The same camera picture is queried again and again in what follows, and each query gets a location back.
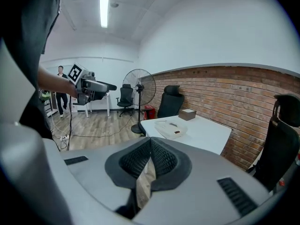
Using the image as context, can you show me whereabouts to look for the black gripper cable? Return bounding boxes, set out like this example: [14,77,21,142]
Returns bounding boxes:
[67,96,73,151]

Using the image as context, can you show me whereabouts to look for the black office chair with armrests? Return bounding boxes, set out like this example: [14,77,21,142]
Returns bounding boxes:
[116,83,135,117]

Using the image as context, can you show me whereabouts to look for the white desk telephone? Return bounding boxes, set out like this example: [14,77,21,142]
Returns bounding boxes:
[155,123,186,140]

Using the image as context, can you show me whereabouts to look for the black padded office chair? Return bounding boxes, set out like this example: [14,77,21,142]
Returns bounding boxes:
[138,85,185,135]

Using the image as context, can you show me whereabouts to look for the red box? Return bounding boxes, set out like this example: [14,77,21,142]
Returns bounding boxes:
[143,105,157,120]

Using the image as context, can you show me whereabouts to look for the white ceiling conduit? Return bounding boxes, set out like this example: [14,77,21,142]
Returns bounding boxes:
[60,0,78,31]

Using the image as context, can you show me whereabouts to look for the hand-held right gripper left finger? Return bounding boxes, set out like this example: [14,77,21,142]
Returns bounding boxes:
[60,137,151,220]

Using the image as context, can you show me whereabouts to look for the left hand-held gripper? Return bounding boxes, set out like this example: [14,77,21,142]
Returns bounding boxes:
[67,63,117,106]

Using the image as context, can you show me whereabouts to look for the long ceiling light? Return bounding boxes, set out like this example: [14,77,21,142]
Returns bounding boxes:
[99,0,110,28]

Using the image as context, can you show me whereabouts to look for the black mesh office chair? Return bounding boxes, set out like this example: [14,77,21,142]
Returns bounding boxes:
[246,93,300,192]

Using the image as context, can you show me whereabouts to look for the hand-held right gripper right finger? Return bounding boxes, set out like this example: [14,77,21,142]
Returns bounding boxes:
[133,137,270,224]

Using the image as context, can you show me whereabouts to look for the white small table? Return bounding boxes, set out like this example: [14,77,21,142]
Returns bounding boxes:
[70,92,111,119]

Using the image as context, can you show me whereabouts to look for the small box with green screen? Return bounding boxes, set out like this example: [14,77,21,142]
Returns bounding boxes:
[178,108,197,121]

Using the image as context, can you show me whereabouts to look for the person's left forearm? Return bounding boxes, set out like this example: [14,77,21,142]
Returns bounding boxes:
[37,66,78,98]

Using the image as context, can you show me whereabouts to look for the black standing fan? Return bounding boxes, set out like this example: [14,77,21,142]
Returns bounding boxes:
[122,68,157,134]

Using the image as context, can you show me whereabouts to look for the person's black shirt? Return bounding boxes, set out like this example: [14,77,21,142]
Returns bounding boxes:
[4,0,64,150]

